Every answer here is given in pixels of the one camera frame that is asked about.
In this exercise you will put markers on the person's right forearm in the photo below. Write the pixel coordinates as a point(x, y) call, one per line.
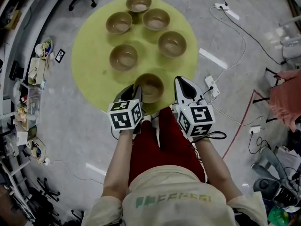
point(216, 168)

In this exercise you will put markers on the person's left forearm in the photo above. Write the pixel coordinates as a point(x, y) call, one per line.
point(117, 161)

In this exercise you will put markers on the black white printed card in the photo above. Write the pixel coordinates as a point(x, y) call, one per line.
point(60, 55)

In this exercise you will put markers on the cluster of tan bowls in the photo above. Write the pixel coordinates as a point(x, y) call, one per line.
point(123, 58)

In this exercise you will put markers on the white perforated box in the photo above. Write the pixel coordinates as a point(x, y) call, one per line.
point(21, 137)

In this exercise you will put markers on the pink cloth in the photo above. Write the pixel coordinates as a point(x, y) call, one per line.
point(285, 98)

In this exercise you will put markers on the green plastic bag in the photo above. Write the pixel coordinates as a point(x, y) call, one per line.
point(278, 216)

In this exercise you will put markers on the tan plastic bowl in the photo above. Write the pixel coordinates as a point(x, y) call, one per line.
point(151, 87)

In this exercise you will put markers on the clear plastic bin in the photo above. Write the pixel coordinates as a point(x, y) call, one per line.
point(27, 107)

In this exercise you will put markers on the black wheeled chair base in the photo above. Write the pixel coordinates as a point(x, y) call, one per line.
point(47, 189)

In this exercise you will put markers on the red floor tape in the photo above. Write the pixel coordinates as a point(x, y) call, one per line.
point(240, 126)

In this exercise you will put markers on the person's beige shirt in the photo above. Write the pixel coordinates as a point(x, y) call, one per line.
point(176, 208)

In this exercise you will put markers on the person's left white shoe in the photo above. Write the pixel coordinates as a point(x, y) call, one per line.
point(146, 118)

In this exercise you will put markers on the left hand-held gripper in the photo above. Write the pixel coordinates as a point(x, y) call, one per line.
point(124, 116)

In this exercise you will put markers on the beige cardboard box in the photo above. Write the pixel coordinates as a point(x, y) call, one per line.
point(36, 70)

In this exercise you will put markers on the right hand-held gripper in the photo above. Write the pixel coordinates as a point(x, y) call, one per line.
point(197, 119)

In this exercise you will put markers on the person's red trousers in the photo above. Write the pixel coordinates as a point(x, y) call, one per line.
point(164, 149)

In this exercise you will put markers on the olive box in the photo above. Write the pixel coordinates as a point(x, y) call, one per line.
point(32, 132)

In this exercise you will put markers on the white metal shelving unit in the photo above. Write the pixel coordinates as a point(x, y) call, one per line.
point(21, 27)

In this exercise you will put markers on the black chair frame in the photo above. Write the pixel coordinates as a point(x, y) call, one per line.
point(262, 99)

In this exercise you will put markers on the grey cylindrical device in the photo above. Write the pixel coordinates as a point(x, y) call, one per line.
point(270, 158)

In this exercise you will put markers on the white power strip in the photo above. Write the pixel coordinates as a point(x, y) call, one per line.
point(221, 6)
point(46, 161)
point(255, 129)
point(212, 86)

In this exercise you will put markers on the round table, yellow-green cloth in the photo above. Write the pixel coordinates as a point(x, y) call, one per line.
point(94, 79)

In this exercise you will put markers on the white bowl with clutter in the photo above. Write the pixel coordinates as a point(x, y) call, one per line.
point(44, 48)

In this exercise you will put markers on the small black box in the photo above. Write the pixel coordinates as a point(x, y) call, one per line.
point(16, 70)

